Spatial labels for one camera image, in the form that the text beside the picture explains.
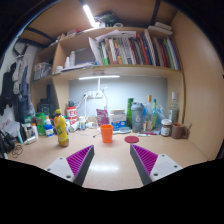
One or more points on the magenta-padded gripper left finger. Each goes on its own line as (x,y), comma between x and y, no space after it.
(63,166)

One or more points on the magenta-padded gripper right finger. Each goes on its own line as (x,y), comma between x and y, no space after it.
(160,166)

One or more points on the yellow drink bottle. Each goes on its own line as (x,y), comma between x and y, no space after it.
(61,130)

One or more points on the red pen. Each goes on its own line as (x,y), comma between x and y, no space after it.
(146,134)

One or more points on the white bottle with blue lid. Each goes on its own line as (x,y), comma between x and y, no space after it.
(49,130)

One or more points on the flat round red coaster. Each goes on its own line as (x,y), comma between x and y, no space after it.
(131,139)

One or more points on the brown mug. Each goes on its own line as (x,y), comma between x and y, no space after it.
(177,130)

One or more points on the white bottle with orange cap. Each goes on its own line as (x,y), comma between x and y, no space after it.
(35,130)

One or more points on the white bottle with blue label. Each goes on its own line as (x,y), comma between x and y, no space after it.
(82,124)

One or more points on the white power adapter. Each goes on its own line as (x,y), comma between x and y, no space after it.
(90,125)

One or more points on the blue plastic bag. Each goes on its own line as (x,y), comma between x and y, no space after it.
(160,115)

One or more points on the round white dish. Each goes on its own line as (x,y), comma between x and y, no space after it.
(121,130)

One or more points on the clear bottle with gold cap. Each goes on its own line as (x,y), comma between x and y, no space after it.
(148,115)

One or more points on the green plastic jar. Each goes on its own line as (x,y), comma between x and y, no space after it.
(40,119)

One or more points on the grey shaker bottle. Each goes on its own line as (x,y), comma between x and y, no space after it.
(137,118)

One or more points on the red and white canister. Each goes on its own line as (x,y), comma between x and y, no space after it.
(71,112)

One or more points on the orange plastic cup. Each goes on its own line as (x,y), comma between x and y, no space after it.
(107,133)

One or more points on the clear glass bottle white cap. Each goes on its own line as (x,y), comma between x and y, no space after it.
(173,111)

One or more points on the blue and white carton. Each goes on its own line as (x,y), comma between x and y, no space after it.
(118,120)

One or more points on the green glass bottle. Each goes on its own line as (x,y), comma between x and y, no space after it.
(129,111)

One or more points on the magenta pouch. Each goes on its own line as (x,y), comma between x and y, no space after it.
(102,117)

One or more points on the black appliance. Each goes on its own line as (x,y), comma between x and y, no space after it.
(43,106)

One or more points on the hanging clothes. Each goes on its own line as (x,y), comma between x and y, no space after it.
(20,86)

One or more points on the under-shelf light bar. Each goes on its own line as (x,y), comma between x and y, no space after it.
(100,77)

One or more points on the ceiling tube light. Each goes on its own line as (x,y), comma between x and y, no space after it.
(89,15)

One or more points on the white wall power strip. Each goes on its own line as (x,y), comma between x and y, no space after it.
(95,94)

